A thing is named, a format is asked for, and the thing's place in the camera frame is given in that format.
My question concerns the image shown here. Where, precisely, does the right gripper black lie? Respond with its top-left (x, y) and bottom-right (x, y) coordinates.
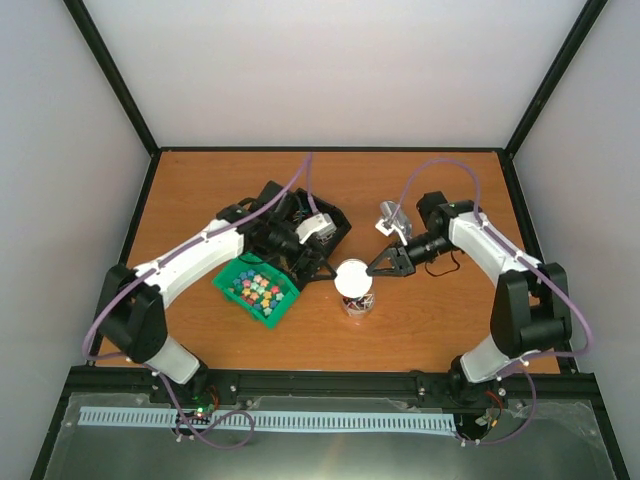
top-left (366, 232), bottom-right (457, 277)

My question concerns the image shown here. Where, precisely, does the black popsicle candy bin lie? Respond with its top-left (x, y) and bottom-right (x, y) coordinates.
top-left (240, 248), bottom-right (326, 291)

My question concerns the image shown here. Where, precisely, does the metal jar lid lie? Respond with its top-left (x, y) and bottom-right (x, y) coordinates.
top-left (334, 259), bottom-right (373, 298)

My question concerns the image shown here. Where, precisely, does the clear plastic jar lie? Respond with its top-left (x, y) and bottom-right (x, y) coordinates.
top-left (341, 292), bottom-right (376, 318)

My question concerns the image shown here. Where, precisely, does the metal scoop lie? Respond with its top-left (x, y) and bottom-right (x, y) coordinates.
top-left (380, 200), bottom-right (413, 238)

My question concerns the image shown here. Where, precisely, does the green plastic bin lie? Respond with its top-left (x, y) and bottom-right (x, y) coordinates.
top-left (212, 253), bottom-right (300, 329)

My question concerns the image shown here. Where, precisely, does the black lollipop bin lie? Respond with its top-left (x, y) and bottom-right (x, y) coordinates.
top-left (262, 187), bottom-right (351, 256)

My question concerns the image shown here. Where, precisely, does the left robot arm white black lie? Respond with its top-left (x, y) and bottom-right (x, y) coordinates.
top-left (97, 181), bottom-right (351, 403)

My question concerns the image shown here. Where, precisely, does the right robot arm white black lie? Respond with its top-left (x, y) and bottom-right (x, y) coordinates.
top-left (367, 191), bottom-right (572, 405)

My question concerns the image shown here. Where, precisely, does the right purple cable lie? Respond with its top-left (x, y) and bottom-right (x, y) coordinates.
top-left (394, 158), bottom-right (596, 448)

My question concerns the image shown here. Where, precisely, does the light blue cable duct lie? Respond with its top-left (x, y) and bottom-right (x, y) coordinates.
top-left (77, 406), bottom-right (456, 436)

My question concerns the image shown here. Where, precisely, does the black frame rail front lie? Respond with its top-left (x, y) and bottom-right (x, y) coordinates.
top-left (63, 366), bottom-right (451, 408)

